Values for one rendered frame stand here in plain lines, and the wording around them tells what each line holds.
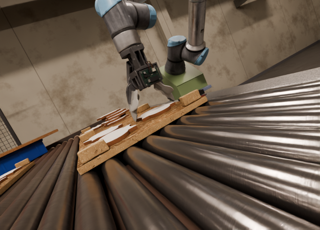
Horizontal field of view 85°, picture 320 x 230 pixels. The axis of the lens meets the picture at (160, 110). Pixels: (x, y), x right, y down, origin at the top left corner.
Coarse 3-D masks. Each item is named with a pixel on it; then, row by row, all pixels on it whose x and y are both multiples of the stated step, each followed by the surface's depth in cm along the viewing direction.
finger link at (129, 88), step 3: (129, 81) 52; (129, 84) 52; (129, 87) 52; (132, 87) 52; (126, 90) 52; (129, 90) 52; (132, 90) 52; (126, 93) 52; (129, 93) 52; (129, 96) 52; (129, 99) 52; (129, 102) 52
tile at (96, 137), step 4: (120, 124) 62; (112, 128) 61; (116, 128) 57; (100, 132) 64; (104, 132) 59; (108, 132) 55; (92, 136) 64; (96, 136) 59; (100, 136) 54; (88, 140) 58; (92, 140) 54; (96, 140) 54; (84, 144) 59
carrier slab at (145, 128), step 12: (204, 96) 47; (180, 108) 46; (192, 108) 45; (132, 120) 65; (156, 120) 44; (168, 120) 42; (132, 132) 43; (144, 132) 39; (120, 144) 37; (132, 144) 38; (96, 156) 36; (108, 156) 36; (84, 168) 34
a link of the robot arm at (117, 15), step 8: (104, 0) 45; (112, 0) 45; (120, 0) 46; (104, 8) 46; (112, 8) 45; (120, 8) 46; (128, 8) 48; (104, 16) 47; (112, 16) 46; (120, 16) 46; (128, 16) 47; (136, 16) 50; (112, 24) 46; (120, 24) 46; (128, 24) 47; (112, 32) 47; (120, 32) 47
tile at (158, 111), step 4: (164, 104) 60; (168, 104) 55; (172, 104) 55; (156, 108) 60; (160, 108) 55; (164, 108) 51; (168, 108) 51; (148, 112) 58; (152, 112) 53; (156, 112) 50; (160, 112) 50; (164, 112) 50; (140, 116) 57; (144, 116) 53; (148, 116) 52; (152, 116) 50; (156, 116) 50; (140, 120) 56; (144, 120) 51
